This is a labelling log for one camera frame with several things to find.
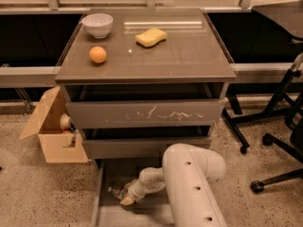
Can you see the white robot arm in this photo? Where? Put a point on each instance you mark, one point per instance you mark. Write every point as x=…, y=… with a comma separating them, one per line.
x=186, y=173

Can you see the grey drawer cabinet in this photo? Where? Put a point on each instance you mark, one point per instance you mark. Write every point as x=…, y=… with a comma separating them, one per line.
x=188, y=65

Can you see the top grey drawer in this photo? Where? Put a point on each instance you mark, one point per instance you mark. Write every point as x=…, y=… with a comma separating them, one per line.
x=144, y=114

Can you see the white ceramic bowl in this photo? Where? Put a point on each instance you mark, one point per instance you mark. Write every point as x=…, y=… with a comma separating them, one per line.
x=99, y=25

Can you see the bottom grey open drawer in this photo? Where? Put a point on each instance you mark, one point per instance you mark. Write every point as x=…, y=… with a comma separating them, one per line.
x=153, y=211

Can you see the small bottle in box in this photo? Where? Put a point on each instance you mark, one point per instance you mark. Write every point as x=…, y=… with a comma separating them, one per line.
x=74, y=138

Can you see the middle grey drawer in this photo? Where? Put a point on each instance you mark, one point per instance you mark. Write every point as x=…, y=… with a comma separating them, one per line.
x=137, y=148

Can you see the open cardboard box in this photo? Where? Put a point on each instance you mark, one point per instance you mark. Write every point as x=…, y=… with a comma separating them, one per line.
x=45, y=123

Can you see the yellow sponge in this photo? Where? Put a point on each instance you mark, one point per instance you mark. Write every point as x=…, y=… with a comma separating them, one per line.
x=151, y=37

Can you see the black side table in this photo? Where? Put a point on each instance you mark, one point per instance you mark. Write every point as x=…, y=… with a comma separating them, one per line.
x=289, y=17

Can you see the clear plastic water bottle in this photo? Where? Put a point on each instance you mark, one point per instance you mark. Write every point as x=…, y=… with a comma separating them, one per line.
x=120, y=193

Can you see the orange fruit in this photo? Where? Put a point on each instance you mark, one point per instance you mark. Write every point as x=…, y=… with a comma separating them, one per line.
x=97, y=54

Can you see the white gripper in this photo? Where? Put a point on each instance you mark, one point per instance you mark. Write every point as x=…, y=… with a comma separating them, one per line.
x=133, y=190

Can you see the white round object in box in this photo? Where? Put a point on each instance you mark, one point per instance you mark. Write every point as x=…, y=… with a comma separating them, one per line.
x=65, y=122

